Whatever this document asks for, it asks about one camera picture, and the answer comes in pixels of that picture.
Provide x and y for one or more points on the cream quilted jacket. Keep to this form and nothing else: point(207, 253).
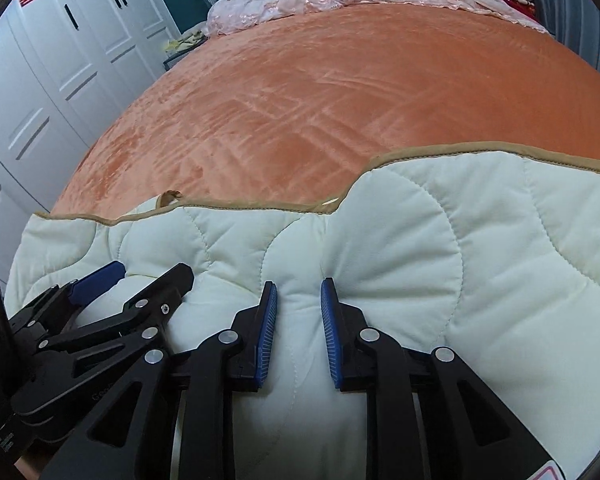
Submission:
point(493, 252)

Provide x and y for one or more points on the orange plush bed blanket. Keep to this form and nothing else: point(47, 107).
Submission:
point(294, 110)

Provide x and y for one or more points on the beige cloth on nightstand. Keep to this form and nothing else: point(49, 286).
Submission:
point(172, 44)

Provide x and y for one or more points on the white wardrobe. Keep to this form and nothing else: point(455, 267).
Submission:
point(68, 70)

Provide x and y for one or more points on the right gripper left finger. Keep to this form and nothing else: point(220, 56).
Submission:
point(255, 327)

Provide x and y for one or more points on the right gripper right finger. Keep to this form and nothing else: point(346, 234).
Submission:
point(348, 338)

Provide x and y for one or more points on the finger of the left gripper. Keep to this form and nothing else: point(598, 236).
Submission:
point(153, 305)
point(86, 290)

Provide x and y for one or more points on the blue nightstand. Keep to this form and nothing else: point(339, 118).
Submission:
point(180, 55)

